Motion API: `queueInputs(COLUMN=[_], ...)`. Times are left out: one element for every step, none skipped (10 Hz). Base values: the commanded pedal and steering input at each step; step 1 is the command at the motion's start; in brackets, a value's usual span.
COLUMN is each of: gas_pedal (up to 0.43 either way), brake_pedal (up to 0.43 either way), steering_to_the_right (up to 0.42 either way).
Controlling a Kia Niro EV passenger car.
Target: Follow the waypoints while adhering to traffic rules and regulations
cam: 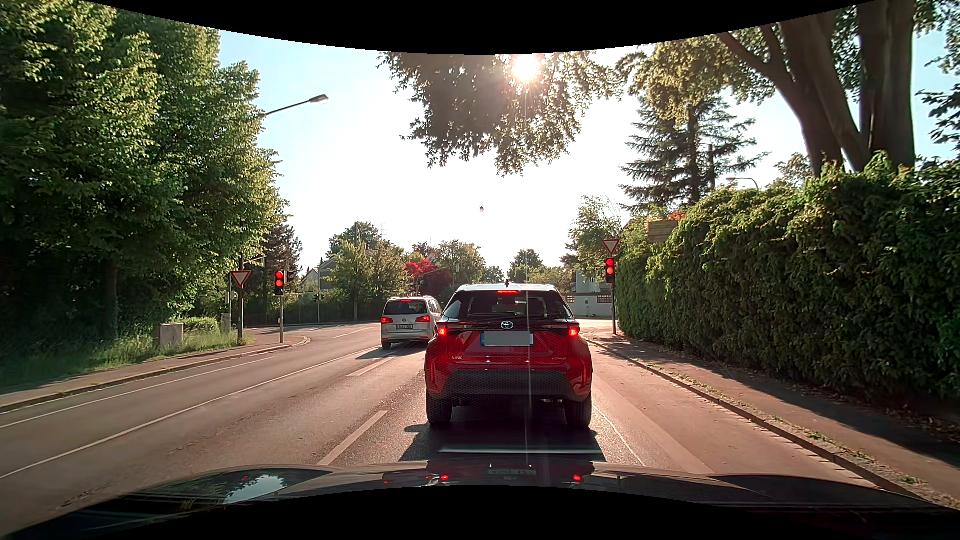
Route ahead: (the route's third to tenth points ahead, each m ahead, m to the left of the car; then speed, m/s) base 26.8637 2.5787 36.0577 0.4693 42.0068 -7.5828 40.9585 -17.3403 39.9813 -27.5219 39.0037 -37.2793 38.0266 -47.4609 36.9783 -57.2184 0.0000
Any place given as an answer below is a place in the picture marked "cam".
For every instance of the silver car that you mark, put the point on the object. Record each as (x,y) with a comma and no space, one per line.
(407,321)

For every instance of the group of trees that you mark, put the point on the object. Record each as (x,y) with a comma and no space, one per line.
(390,270)

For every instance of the red car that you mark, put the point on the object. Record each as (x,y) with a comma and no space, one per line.
(508,360)

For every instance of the white building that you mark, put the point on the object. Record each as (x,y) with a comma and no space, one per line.
(589,300)

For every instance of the traffic light with give-way sign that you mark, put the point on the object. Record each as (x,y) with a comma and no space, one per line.
(611,271)

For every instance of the brown wooden sign board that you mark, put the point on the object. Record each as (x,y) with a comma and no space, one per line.
(661,229)

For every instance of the road markings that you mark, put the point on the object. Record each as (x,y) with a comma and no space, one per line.
(352,437)

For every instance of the car's own bonnet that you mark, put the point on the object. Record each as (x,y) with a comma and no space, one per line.
(480,487)

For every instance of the dark conifer tree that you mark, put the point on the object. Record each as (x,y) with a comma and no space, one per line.
(686,154)

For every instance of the grey asphalt road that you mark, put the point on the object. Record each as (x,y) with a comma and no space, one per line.
(247,420)

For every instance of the grey street cabinet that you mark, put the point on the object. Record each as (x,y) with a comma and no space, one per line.
(170,334)

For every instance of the tall green hedge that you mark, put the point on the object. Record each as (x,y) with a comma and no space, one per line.
(810,277)

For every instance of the paved pavement with kerb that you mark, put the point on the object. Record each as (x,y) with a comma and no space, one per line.
(795,409)

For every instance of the pavement beside grass verge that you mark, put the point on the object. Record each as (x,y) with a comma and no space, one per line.
(127,371)

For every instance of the row of leafy trees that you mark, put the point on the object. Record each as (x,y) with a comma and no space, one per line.
(112,172)

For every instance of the grass verge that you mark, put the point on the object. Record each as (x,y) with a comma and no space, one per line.
(97,352)

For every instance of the large tree with thick trunks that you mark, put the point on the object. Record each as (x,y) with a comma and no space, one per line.
(840,90)

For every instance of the traffic light on grey post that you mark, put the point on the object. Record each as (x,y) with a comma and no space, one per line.
(280,283)

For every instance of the give-way sign on post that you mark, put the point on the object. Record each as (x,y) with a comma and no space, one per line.
(240,280)

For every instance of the street lamp post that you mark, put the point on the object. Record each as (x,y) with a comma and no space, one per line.
(296,104)

